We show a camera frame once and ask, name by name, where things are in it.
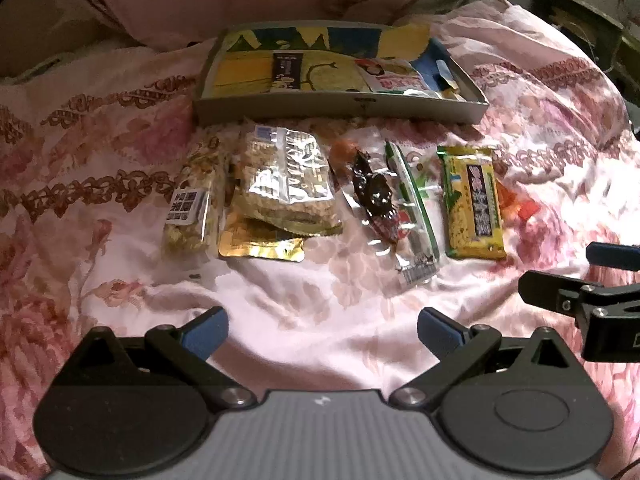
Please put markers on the yellow and green snack packet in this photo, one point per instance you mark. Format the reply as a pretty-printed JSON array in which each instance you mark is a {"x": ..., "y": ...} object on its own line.
[{"x": 472, "y": 205}]

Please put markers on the white and red snack packet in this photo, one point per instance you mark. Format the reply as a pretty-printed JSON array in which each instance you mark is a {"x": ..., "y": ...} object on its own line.
[{"x": 392, "y": 76}]

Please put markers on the clear packet of dark meat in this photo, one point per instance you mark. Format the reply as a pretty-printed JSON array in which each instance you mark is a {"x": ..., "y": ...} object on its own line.
[{"x": 372, "y": 195}]

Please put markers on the black snack packet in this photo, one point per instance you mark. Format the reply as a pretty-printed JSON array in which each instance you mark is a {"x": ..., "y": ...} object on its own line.
[{"x": 286, "y": 74}]

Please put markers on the small yellow candy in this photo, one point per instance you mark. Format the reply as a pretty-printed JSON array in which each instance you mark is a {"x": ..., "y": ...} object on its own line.
[{"x": 451, "y": 91}]

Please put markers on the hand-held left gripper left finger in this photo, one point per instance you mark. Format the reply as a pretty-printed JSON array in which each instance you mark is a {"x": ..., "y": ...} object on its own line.
[{"x": 205, "y": 332}]

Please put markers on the gold foil snack packet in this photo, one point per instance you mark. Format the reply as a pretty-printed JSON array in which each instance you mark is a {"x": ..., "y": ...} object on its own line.
[{"x": 260, "y": 247}]

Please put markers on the red candy packet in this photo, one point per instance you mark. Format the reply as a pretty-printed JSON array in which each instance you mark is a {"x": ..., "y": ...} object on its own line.
[{"x": 529, "y": 210}]

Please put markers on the orange candy packet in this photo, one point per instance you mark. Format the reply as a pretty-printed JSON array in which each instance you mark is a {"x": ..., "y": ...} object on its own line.
[{"x": 510, "y": 199}]

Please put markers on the small blue snack packet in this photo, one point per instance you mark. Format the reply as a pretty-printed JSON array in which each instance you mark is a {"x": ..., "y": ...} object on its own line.
[{"x": 445, "y": 72}]

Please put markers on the grey tray with colourful print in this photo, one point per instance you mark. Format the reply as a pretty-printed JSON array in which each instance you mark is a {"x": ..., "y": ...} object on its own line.
[{"x": 340, "y": 72}]

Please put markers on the beige cloth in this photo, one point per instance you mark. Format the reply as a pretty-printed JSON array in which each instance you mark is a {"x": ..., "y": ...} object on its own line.
[{"x": 45, "y": 30}]

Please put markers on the clear cracker bag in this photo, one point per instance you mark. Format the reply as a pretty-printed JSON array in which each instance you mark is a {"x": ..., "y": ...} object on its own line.
[{"x": 282, "y": 180}]

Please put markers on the pink floral bedsheet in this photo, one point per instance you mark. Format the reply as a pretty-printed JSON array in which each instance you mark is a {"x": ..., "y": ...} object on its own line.
[{"x": 100, "y": 170}]

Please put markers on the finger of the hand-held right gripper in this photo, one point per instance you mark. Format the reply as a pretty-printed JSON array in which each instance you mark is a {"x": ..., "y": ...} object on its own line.
[
  {"x": 550, "y": 292},
  {"x": 607, "y": 255}
]

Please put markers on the clear nut bar packet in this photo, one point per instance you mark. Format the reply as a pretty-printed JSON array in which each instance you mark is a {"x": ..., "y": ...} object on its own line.
[{"x": 192, "y": 205}]

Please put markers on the green and white snack packet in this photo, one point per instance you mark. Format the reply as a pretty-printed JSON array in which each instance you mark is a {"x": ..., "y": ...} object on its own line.
[{"x": 415, "y": 220}]

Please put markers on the dark cabinet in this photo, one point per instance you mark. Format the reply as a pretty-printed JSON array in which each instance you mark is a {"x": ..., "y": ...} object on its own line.
[{"x": 585, "y": 25}]

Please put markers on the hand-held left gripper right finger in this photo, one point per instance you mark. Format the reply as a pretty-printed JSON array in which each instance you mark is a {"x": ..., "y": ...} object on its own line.
[{"x": 440, "y": 332}]

